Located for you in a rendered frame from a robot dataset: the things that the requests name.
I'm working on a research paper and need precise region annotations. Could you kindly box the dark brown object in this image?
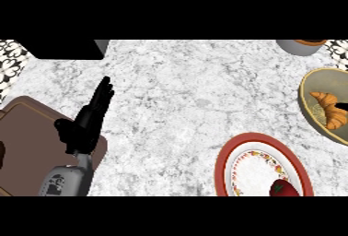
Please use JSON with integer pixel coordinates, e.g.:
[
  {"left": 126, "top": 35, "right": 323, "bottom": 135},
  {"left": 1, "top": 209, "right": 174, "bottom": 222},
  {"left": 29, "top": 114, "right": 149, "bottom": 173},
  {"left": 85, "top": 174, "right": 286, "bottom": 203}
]
[{"left": 0, "top": 140, "right": 7, "bottom": 171}]

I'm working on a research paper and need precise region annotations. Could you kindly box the olive gold-rimmed plate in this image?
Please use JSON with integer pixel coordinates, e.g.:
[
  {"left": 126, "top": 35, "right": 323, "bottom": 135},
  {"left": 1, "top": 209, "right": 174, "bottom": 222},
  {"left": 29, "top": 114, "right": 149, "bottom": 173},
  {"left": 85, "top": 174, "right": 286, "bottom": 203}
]
[{"left": 296, "top": 67, "right": 348, "bottom": 147}]

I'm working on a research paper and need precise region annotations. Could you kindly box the black appliance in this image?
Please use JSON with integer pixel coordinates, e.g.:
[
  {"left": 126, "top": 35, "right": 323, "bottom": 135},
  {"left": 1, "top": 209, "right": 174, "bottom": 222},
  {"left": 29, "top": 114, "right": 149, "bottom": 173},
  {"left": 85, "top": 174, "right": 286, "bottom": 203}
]
[{"left": 25, "top": 39, "right": 112, "bottom": 61}]

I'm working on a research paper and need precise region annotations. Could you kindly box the red-rimmed floral bowl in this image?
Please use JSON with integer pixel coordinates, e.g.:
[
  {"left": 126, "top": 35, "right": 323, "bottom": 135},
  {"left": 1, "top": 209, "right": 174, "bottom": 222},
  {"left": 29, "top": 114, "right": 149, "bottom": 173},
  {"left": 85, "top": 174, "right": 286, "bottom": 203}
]
[{"left": 213, "top": 132, "right": 315, "bottom": 197}]

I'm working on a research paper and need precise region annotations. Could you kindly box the brown wooden cutting board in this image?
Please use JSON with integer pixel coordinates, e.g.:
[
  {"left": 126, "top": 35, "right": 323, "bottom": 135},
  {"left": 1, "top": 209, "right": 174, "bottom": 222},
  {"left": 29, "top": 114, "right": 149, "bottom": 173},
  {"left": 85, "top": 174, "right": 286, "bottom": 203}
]
[{"left": 0, "top": 95, "right": 110, "bottom": 197}]

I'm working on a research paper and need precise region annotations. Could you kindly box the red strawberry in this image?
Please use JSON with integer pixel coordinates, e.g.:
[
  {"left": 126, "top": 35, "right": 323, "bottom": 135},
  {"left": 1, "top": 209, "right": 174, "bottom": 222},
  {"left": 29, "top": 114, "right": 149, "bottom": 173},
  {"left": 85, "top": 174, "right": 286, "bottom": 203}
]
[{"left": 268, "top": 179, "right": 302, "bottom": 197}]

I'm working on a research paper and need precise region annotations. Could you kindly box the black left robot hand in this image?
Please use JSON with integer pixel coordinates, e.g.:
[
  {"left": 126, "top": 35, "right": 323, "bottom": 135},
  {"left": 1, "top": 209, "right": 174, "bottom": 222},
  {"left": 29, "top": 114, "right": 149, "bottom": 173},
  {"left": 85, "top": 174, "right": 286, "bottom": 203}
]
[{"left": 53, "top": 76, "right": 115, "bottom": 156}]

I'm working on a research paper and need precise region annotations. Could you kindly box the golden croissant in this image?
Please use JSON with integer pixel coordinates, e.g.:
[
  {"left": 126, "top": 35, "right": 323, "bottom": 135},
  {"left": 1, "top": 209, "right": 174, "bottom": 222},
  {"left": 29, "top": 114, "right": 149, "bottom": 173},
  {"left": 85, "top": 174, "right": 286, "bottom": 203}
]
[{"left": 308, "top": 90, "right": 348, "bottom": 131}]

